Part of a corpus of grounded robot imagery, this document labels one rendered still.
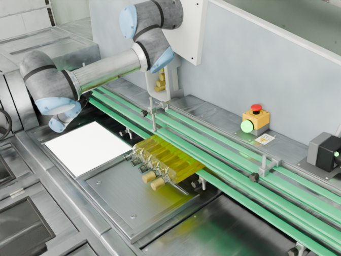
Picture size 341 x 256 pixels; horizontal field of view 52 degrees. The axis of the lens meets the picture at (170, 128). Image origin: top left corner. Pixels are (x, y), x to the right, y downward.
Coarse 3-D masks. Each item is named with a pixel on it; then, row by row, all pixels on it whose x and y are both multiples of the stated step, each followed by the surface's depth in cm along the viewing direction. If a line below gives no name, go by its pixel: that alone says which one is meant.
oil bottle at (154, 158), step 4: (164, 148) 147; (168, 148) 147; (172, 148) 147; (176, 148) 147; (156, 152) 145; (160, 152) 145; (164, 152) 145; (168, 152) 145; (172, 152) 145; (152, 156) 143; (156, 156) 143; (160, 156) 143; (164, 156) 143; (148, 160) 143; (152, 160) 142; (156, 160) 141; (152, 164) 142; (156, 164) 142; (152, 168) 143
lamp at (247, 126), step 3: (246, 120) 125; (249, 120) 125; (243, 123) 125; (246, 123) 124; (249, 123) 124; (252, 123) 124; (243, 126) 125; (246, 126) 124; (249, 126) 124; (252, 126) 124; (243, 129) 126; (246, 129) 124; (249, 129) 124; (252, 129) 125; (246, 132) 126
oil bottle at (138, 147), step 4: (152, 136) 157; (156, 136) 157; (144, 140) 155; (148, 140) 154; (152, 140) 154; (156, 140) 154; (136, 144) 153; (140, 144) 152; (144, 144) 152; (148, 144) 152; (136, 148) 150; (140, 148) 150; (136, 152) 150
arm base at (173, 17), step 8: (152, 0) 136; (160, 0) 135; (168, 0) 135; (176, 0) 136; (160, 8) 134; (168, 8) 135; (176, 8) 136; (168, 16) 136; (176, 16) 137; (168, 24) 139; (176, 24) 141
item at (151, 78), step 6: (156, 72) 170; (162, 72) 168; (150, 78) 169; (156, 78) 171; (150, 84) 171; (156, 84) 173; (168, 84) 157; (150, 90) 172; (162, 90) 172; (168, 90) 158; (156, 96) 169; (162, 96) 168; (168, 96) 159
